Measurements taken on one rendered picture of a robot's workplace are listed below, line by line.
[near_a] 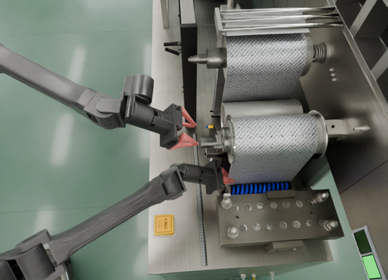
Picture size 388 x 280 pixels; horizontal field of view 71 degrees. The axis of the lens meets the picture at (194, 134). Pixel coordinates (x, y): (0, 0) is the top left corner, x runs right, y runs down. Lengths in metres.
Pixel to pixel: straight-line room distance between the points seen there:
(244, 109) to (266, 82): 0.11
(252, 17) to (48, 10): 3.15
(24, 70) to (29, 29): 2.85
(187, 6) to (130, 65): 1.96
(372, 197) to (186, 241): 0.62
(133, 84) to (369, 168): 0.63
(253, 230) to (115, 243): 1.27
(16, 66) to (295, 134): 0.73
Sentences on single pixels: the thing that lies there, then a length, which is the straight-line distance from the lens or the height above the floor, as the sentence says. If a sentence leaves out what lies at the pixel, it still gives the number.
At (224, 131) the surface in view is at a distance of 0.79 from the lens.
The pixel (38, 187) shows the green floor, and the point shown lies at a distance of 2.38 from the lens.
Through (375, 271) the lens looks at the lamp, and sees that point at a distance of 0.89.
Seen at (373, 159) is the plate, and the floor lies 1.35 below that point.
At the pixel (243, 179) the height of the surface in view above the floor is 1.07.
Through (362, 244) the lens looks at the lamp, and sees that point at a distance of 0.91.
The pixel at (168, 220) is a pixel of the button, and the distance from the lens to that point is 1.07.
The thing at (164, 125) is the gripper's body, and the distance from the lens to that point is 0.67.
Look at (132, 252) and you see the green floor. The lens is 2.02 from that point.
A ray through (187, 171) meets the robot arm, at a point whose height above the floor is 1.19.
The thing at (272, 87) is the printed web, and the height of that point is 1.27.
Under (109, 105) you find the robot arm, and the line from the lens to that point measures 0.64.
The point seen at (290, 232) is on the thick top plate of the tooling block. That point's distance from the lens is 1.00.
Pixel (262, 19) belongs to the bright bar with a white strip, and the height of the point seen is 1.45.
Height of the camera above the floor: 1.96
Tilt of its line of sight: 59 degrees down
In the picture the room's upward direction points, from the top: straight up
